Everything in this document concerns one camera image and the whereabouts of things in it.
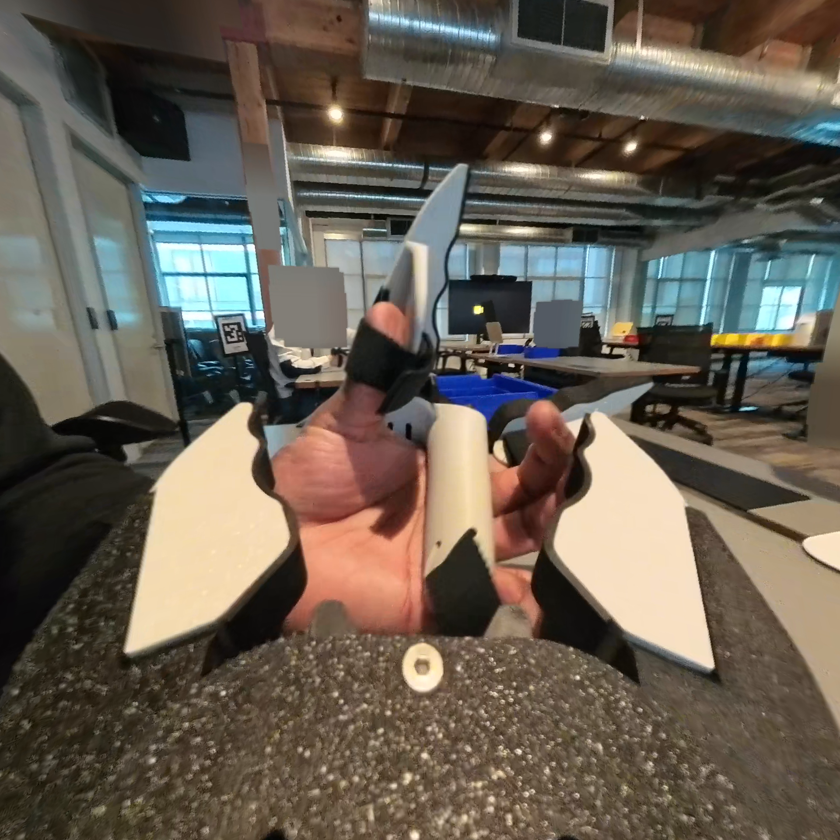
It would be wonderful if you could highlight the slim silver air duct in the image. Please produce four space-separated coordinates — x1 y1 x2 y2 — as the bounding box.
289 141 657 198

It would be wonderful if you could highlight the white ceiling vent grille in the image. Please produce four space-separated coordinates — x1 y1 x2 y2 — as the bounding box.
511 0 614 53

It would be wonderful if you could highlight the blue divided plastic bin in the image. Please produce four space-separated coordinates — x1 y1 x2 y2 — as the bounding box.
434 373 559 421

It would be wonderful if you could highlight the brown office desk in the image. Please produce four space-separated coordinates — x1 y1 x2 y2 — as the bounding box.
486 354 703 383

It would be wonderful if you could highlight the black mesh office chair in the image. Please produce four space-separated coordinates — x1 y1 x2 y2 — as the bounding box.
633 323 719 447

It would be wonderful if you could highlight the black computer monitor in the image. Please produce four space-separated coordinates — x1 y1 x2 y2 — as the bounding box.
448 279 534 339

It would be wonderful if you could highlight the black chair armrest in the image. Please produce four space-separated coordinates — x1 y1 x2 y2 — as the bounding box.
52 400 179 462

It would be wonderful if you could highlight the row of yellow bins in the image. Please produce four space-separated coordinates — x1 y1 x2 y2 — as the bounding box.
712 332 815 349

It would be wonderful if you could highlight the white door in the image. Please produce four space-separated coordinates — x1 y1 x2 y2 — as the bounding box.
66 131 165 411

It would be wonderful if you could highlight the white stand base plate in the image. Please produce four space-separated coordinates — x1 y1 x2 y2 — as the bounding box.
802 533 840 571

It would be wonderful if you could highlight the person's left hand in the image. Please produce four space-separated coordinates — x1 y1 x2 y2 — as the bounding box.
271 305 580 636

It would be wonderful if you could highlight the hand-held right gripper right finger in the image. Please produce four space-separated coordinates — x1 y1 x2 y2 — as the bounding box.
530 412 716 683

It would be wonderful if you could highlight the fiducial tag sign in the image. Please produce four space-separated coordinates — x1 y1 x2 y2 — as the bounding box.
215 314 249 358

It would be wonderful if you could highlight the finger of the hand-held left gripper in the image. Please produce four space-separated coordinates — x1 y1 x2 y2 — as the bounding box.
554 382 655 424
374 164 470 350

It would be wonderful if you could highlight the person's black jacket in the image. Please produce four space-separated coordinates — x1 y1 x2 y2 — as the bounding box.
0 354 155 686

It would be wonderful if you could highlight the large silver air duct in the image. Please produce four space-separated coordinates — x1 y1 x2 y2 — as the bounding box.
364 0 840 119

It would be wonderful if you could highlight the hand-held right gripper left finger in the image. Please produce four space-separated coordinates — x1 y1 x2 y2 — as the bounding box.
123 402 308 677

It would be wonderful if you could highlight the black wall panel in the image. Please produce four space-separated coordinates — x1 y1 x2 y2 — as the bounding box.
115 88 191 161

